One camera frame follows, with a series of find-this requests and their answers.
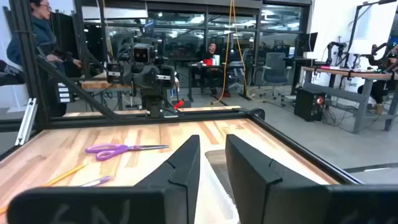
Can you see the black background robot arm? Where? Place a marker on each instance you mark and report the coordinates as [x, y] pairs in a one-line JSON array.
[[377, 51], [331, 49]]

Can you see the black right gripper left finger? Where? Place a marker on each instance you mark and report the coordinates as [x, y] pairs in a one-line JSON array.
[[177, 193]]

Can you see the black monitor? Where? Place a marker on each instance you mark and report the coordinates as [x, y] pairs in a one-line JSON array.
[[308, 42]]

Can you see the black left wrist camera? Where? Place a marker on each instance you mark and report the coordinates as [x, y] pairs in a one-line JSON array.
[[141, 54]]

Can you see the purple pen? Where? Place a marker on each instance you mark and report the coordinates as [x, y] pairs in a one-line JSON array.
[[101, 180]]

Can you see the white panel on black stand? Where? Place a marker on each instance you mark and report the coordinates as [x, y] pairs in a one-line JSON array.
[[379, 28]]

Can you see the person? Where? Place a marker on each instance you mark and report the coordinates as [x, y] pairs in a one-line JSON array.
[[212, 51], [43, 34], [377, 88]]

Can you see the white container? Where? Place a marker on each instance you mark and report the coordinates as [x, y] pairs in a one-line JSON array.
[[216, 60]]

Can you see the grey office chair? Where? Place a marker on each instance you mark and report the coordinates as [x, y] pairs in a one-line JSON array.
[[275, 67]]

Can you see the clear plastic supply box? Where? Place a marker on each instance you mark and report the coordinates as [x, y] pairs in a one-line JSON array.
[[211, 202]]

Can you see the wooden desk with grey legs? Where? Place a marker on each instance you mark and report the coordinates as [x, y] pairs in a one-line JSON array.
[[342, 74]]

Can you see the orange pencil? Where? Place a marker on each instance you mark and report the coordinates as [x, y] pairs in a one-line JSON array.
[[66, 175]]

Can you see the wooden workbench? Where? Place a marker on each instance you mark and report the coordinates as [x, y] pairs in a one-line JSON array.
[[99, 84]]

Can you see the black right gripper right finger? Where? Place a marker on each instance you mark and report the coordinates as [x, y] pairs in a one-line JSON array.
[[264, 193]]

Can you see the black hub with white labels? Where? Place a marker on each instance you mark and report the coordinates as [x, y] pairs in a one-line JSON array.
[[64, 92]]

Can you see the black desk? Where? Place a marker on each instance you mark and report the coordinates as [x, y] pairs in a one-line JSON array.
[[199, 65]]

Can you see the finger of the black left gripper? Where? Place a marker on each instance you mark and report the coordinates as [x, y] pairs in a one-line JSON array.
[[164, 77], [124, 76]]

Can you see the black aluminium frame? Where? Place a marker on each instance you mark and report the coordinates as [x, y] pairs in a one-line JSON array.
[[202, 115]]

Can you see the black computer tower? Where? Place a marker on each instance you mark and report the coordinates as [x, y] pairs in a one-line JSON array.
[[306, 105]]

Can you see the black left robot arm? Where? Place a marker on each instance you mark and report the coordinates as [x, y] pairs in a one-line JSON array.
[[154, 105]]

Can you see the silver aluminium rail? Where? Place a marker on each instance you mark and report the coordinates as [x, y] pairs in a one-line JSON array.
[[26, 121]]

